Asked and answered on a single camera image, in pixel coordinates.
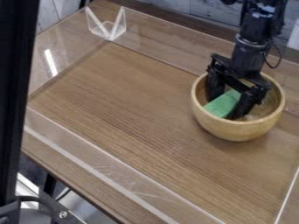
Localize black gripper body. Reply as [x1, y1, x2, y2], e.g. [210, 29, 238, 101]
[206, 34, 270, 104]

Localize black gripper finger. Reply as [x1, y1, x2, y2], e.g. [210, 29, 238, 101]
[228, 92, 257, 120]
[205, 68, 225, 102]

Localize green rectangular block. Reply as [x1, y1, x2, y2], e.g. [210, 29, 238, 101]
[204, 89, 240, 118]

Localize brown wooden bowl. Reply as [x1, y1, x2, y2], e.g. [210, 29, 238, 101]
[190, 73, 285, 142]

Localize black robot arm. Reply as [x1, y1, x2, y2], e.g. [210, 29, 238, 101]
[205, 0, 288, 120]

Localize black table leg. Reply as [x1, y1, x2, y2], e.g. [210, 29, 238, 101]
[42, 174, 57, 197]

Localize clear acrylic tray wall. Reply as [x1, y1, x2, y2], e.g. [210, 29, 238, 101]
[22, 2, 299, 224]

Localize black cable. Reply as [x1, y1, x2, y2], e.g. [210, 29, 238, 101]
[15, 195, 59, 224]

